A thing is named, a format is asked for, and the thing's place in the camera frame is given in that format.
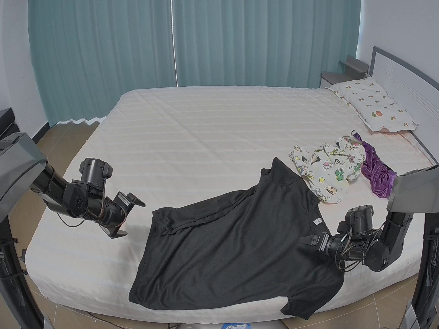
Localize purple garment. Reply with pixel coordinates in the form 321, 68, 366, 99
353, 132, 398, 199

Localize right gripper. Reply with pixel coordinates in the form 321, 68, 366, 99
299, 233, 340, 255

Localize black T-shirt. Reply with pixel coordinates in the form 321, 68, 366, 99
128, 156, 345, 321

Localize blue-green curtain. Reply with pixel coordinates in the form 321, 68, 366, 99
29, 0, 177, 124
170, 0, 361, 88

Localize grey bedside table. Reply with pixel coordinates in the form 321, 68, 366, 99
321, 55, 369, 88

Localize white printed pyjama top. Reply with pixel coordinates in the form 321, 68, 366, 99
289, 134, 366, 204

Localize white printed pillow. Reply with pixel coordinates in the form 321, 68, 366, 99
326, 77, 418, 133

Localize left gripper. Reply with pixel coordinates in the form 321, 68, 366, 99
103, 192, 145, 240

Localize black chest of drawers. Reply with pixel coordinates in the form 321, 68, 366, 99
0, 108, 18, 140

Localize bed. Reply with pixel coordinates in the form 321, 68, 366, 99
26, 46, 439, 323

